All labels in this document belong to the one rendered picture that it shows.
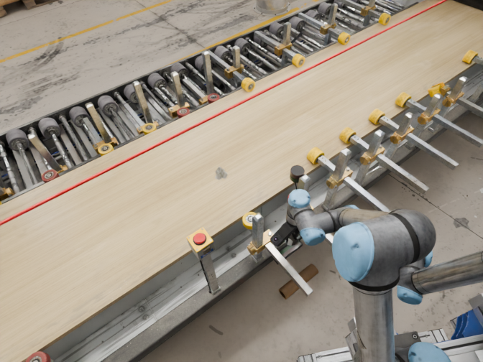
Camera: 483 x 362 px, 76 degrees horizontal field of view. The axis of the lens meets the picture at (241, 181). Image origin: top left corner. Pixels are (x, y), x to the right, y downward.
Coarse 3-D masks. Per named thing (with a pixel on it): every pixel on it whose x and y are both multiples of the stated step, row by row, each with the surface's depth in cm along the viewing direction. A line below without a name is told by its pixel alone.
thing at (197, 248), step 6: (192, 234) 109; (204, 234) 109; (192, 240) 108; (210, 240) 107; (192, 246) 107; (198, 246) 106; (204, 246) 106; (210, 246) 108; (198, 252) 106; (198, 258) 109
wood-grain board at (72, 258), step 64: (384, 64) 222; (448, 64) 220; (256, 128) 187; (320, 128) 185; (128, 192) 160; (192, 192) 159; (256, 192) 158; (0, 256) 141; (64, 256) 140; (128, 256) 139; (0, 320) 124; (64, 320) 123
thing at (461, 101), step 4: (448, 92) 192; (444, 96) 194; (460, 100) 187; (464, 100) 187; (460, 104) 189; (464, 104) 187; (468, 104) 185; (472, 104) 184; (468, 108) 186; (472, 108) 184; (476, 108) 183; (480, 108) 182; (476, 112) 184; (480, 112) 182
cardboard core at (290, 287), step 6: (312, 264) 220; (306, 270) 217; (312, 270) 217; (300, 276) 214; (306, 276) 214; (312, 276) 216; (288, 282) 213; (294, 282) 212; (306, 282) 216; (282, 288) 210; (288, 288) 210; (294, 288) 210; (282, 294) 214; (288, 294) 208
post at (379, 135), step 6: (378, 132) 149; (372, 138) 153; (378, 138) 150; (372, 144) 155; (378, 144) 154; (372, 150) 157; (372, 156) 161; (360, 168) 171; (366, 168) 168; (360, 174) 174; (366, 174) 175; (354, 180) 181; (360, 180) 176
